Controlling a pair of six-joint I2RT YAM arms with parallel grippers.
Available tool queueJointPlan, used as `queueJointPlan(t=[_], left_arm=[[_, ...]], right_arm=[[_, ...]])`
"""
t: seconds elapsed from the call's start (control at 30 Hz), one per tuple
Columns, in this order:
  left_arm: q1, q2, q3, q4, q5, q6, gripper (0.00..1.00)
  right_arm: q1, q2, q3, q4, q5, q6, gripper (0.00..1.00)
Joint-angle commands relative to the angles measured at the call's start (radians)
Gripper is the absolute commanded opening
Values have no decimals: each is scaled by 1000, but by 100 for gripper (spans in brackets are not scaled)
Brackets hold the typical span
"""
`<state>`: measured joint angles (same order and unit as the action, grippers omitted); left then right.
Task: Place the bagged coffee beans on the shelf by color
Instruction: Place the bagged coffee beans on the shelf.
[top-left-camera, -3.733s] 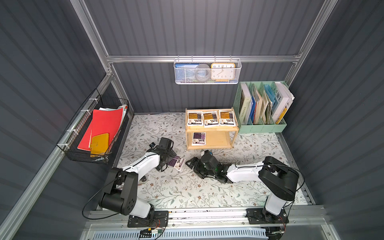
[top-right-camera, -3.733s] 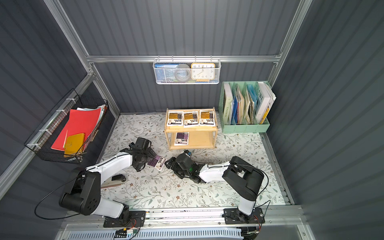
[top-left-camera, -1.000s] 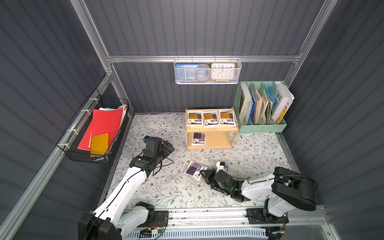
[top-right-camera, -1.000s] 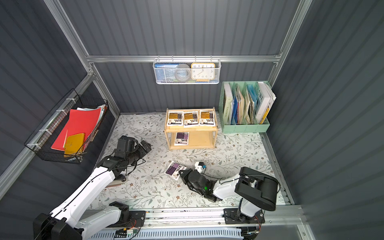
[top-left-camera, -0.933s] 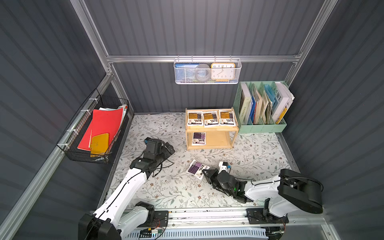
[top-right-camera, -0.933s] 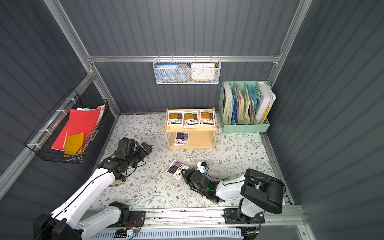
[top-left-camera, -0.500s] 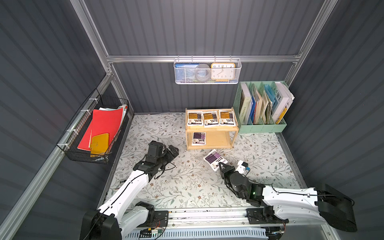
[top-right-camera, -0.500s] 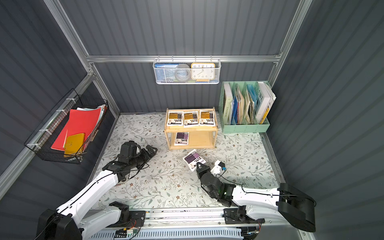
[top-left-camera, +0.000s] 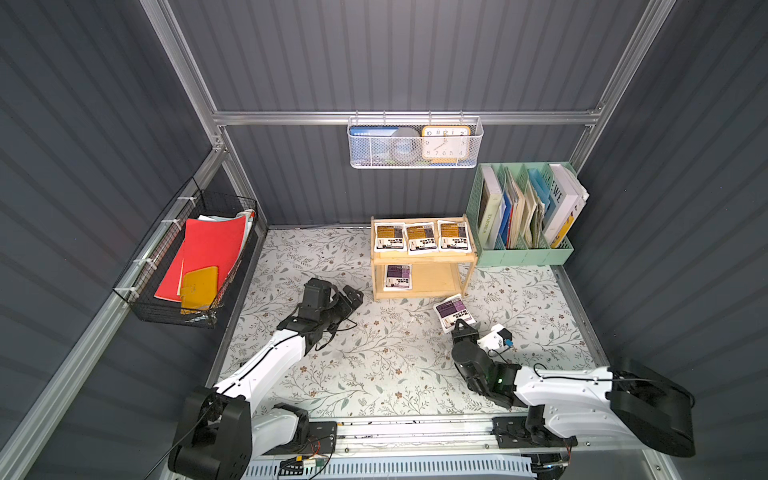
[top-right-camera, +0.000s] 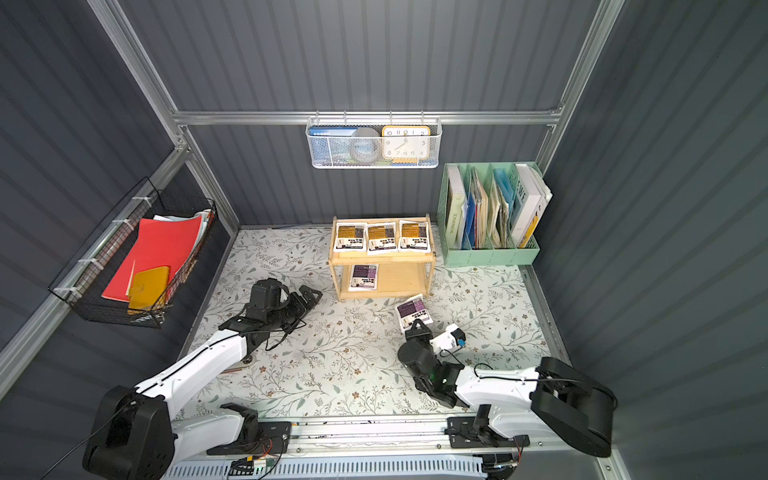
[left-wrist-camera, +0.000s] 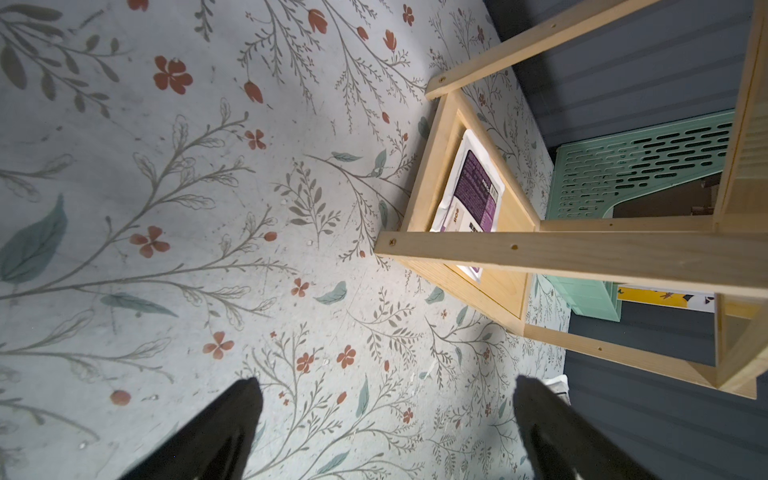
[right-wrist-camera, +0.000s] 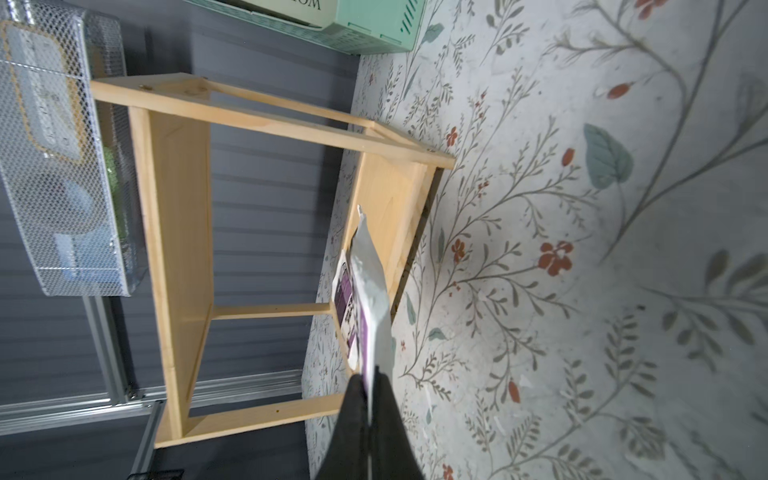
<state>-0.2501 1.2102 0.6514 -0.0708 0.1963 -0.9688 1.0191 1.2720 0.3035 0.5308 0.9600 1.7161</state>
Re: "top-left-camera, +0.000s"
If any purple coffee bag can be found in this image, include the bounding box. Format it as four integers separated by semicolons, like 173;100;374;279
433;294;476;333
383;264;412;291

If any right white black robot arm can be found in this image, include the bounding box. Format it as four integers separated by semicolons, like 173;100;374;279
451;320;696;458

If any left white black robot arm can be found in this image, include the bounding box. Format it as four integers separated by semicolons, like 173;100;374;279
166;278;364;479

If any red folder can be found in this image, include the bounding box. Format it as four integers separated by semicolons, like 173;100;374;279
154;210;255;305

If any yellow notebook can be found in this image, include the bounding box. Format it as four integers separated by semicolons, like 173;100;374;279
180;266;219;315

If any green file organizer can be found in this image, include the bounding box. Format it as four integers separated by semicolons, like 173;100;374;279
466;163;574;267

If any white green book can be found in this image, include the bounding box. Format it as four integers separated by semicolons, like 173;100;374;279
478;166;504;249

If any blue box in basket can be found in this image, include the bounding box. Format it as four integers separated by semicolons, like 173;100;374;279
348;126;397;168

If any grey tape roll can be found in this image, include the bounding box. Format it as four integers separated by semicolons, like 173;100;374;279
390;127;422;165

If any white book with letters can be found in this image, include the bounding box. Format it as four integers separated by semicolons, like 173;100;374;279
543;163;589;248

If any yellow white alarm clock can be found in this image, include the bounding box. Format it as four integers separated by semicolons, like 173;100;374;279
421;125;472;163

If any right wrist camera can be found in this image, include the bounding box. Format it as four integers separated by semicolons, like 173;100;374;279
478;324;514;354

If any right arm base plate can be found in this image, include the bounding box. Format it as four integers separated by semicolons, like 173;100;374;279
491;416;578;449

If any white perforated cable tray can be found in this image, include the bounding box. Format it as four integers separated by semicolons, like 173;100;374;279
243;454;536;479

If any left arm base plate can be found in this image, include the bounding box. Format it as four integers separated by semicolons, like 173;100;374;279
271;421;338;456

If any black wire side basket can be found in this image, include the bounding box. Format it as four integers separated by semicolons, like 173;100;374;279
113;180;259;328

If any white wire wall basket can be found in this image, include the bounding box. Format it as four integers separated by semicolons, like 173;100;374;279
347;113;484;169

